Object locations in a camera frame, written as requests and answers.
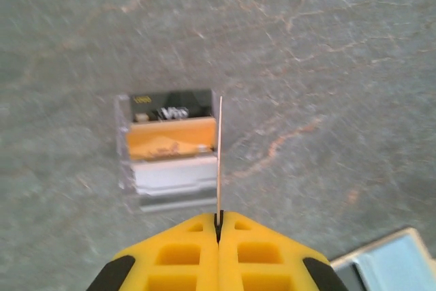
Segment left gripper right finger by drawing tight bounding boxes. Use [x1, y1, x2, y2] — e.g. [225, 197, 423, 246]
[217, 211, 349, 291]

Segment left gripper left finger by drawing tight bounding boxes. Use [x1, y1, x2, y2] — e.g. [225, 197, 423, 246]
[87, 213, 219, 291]

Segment beige leather card holder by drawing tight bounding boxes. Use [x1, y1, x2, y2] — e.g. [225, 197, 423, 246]
[329, 226, 436, 291]

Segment thin plastic card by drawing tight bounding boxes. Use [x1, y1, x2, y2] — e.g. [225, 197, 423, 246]
[215, 95, 224, 217]

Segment white plastic card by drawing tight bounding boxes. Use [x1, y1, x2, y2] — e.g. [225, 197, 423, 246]
[131, 157, 219, 197]

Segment small card box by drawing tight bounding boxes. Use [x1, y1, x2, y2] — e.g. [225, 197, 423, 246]
[114, 89, 221, 213]

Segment orange credit card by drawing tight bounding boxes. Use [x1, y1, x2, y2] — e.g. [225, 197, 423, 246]
[125, 117, 217, 162]

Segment black credit card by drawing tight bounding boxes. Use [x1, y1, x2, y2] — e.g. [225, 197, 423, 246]
[130, 90, 214, 123]

